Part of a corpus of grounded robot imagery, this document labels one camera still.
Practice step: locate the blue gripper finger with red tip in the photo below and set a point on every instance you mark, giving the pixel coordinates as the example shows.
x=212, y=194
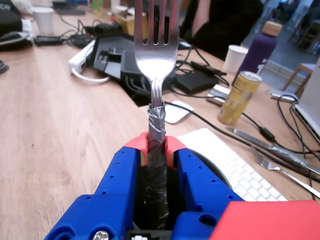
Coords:
x=200, y=180
x=110, y=200

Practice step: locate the bare person forearm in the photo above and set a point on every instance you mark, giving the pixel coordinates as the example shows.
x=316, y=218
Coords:
x=200, y=17

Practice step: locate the plain silver fork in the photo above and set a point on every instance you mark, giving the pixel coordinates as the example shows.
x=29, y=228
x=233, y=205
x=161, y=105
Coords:
x=268, y=165

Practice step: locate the white keyboard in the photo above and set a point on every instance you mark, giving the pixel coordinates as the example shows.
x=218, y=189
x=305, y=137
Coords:
x=237, y=162

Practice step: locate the white mouse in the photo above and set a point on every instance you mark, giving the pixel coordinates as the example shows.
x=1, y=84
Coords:
x=177, y=113

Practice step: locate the yellow drink can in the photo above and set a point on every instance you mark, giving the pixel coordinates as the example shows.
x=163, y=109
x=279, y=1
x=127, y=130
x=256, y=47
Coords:
x=235, y=102

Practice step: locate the small silver device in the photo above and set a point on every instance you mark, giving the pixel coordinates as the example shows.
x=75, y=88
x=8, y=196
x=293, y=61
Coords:
x=217, y=95

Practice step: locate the black hard drive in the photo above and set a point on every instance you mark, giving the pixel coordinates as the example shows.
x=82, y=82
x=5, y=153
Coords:
x=195, y=82

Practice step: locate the black pen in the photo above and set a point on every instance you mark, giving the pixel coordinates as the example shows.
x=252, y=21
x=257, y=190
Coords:
x=207, y=68

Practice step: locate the white paper cup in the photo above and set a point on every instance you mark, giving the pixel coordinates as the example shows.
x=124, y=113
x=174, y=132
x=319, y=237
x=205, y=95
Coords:
x=233, y=60
x=43, y=21

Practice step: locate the silver laptop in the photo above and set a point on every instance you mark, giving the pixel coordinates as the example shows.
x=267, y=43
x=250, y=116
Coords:
x=310, y=120

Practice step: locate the black monitor stand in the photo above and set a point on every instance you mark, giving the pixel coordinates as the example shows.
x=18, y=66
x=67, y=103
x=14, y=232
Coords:
x=130, y=65

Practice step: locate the black docking station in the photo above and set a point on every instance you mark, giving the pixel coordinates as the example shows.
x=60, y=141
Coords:
x=102, y=57

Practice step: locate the purple bottle with wooden cap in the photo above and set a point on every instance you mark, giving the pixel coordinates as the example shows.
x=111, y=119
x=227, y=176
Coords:
x=260, y=50

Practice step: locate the white panel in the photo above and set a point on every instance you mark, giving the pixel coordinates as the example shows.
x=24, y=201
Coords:
x=313, y=85

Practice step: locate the wooden chair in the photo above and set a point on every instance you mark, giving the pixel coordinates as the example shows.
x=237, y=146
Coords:
x=303, y=67

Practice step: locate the person in black shirt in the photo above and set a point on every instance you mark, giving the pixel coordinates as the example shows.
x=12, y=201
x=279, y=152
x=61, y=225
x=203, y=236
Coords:
x=230, y=25

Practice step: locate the black round object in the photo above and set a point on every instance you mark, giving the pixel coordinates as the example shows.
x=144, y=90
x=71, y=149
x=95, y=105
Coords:
x=3, y=67

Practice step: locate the black power adapter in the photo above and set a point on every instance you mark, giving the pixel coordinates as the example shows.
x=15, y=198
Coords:
x=47, y=40

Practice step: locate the yellow cardboard box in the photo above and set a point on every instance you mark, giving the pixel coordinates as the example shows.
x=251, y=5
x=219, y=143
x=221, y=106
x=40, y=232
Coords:
x=127, y=23

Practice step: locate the black keyboard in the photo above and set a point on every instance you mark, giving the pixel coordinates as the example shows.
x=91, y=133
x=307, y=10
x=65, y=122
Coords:
x=70, y=11

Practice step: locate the black bag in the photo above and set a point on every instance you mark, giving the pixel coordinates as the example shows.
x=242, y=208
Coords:
x=10, y=22

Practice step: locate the red camera mount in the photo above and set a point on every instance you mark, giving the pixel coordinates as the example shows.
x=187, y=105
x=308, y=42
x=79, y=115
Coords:
x=262, y=222

